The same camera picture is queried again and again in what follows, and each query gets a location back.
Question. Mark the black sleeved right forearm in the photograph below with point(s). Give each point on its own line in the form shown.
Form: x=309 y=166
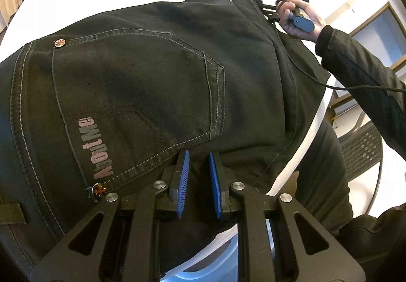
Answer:
x=376 y=88

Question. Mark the black denim pants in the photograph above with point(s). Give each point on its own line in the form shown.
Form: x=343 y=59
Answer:
x=135 y=234

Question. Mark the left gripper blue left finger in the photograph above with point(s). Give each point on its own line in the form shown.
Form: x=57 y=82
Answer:
x=179 y=182

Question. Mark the black mesh chair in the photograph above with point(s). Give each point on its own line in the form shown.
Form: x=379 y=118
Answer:
x=362 y=148

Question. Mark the person right hand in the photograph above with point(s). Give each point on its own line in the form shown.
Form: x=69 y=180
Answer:
x=283 y=11

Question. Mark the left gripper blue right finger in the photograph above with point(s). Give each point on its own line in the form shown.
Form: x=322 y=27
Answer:
x=220 y=186

